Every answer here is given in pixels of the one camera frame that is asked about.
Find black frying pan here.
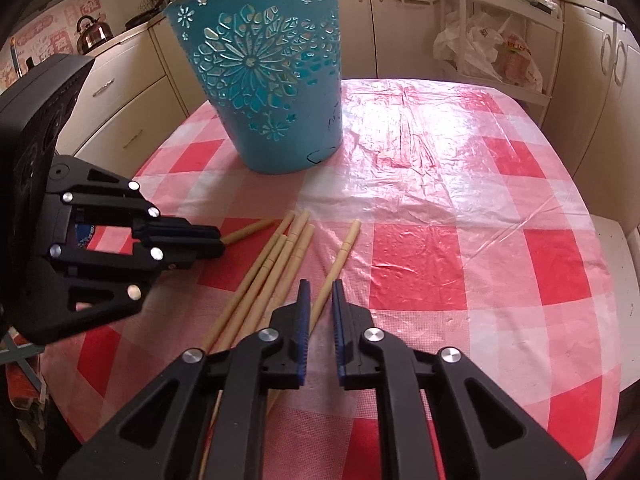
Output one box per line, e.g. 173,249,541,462
125,5,166,31

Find white plastic bag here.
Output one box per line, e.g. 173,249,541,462
432,10,506,81

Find single wooden chopstick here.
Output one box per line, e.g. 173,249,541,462
220,219,276,246
265,219,362,416

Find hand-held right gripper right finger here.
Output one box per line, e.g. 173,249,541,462
330,279,588,480

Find steel kettle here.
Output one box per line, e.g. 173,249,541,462
76,16,113,53

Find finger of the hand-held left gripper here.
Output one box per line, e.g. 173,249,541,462
50,156,223,243
22,240,226,345

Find red white checked tablecloth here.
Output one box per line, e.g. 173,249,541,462
40,77,623,480

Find white stool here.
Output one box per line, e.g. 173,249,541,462
590,214,633,311

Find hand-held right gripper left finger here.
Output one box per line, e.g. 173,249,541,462
57,280,313,480

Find bundle of wooden chopsticks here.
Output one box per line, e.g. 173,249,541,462
197,210,317,480

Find red printed plastic bag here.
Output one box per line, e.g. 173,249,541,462
492,32,543,92

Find cream drawer cabinet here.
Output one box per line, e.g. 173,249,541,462
55,30,193,166

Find beige blue folding rack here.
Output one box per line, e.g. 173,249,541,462
0,330,46,411

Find blue perforated floral bucket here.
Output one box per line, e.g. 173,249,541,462
164,0,346,176

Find pink wall stickers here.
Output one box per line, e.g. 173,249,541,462
0,0,101,86

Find white trolley cart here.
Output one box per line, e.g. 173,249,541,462
440,0,563,126

